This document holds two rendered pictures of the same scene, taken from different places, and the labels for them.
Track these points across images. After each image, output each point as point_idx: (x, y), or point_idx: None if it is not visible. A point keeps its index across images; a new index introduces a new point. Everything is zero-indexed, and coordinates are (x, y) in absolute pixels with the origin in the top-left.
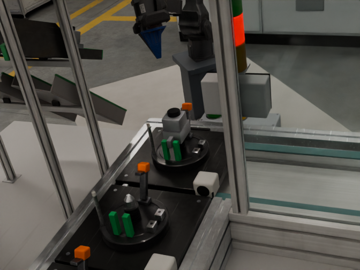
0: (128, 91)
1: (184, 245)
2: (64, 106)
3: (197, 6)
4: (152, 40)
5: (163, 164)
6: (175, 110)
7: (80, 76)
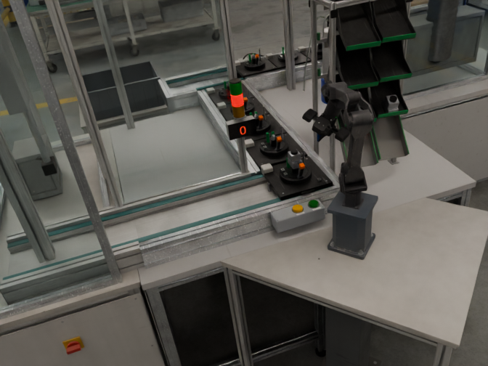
0: (452, 237)
1: (250, 152)
2: None
3: (346, 163)
4: None
5: None
6: (293, 151)
7: None
